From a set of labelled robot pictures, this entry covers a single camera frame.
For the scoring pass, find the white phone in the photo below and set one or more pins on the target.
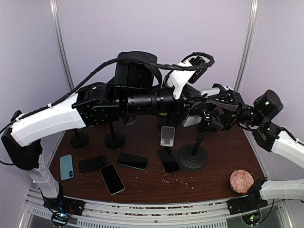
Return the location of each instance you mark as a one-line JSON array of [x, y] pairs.
[[112, 179]]

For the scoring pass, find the black phone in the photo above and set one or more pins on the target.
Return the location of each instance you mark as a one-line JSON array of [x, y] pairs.
[[92, 164], [195, 119]]

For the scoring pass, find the aluminium frame post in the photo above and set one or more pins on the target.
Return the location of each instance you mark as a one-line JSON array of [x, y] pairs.
[[249, 41], [60, 42]]

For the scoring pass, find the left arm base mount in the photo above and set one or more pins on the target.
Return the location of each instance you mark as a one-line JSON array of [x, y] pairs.
[[63, 210]]

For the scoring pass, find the teal phone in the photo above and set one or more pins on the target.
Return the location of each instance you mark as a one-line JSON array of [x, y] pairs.
[[133, 161], [66, 167]]

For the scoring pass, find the left aluminium frame post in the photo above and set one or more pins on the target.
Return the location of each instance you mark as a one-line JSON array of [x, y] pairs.
[[60, 42]]

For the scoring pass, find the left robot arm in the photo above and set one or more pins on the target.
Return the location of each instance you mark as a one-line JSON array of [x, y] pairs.
[[140, 86]]

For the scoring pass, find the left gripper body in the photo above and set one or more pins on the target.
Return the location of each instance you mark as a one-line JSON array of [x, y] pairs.
[[188, 100]]

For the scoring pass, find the white folding phone stand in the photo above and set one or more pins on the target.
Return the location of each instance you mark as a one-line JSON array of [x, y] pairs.
[[167, 136]]

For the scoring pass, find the right aluminium frame post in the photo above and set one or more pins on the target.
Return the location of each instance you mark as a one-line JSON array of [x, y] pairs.
[[249, 41]]

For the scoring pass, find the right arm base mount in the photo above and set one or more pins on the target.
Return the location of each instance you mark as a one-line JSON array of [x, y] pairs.
[[247, 206]]

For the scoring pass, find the teal phone front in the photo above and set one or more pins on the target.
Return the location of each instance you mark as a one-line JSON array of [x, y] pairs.
[[66, 167]]

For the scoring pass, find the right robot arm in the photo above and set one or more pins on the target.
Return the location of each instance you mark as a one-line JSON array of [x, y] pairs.
[[271, 137]]

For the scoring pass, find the black wedge phone stand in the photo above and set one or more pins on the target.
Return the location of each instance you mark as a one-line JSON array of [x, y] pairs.
[[211, 125]]

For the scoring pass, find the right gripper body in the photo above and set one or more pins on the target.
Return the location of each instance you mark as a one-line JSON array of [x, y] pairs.
[[230, 118]]

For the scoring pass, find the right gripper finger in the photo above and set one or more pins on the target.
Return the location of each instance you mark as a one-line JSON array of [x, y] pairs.
[[225, 92], [223, 104]]

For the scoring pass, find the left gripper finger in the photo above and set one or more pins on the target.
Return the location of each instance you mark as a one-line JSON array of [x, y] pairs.
[[195, 94], [201, 108]]

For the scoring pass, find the pink phone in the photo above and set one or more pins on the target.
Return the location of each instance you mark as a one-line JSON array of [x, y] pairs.
[[168, 160]]

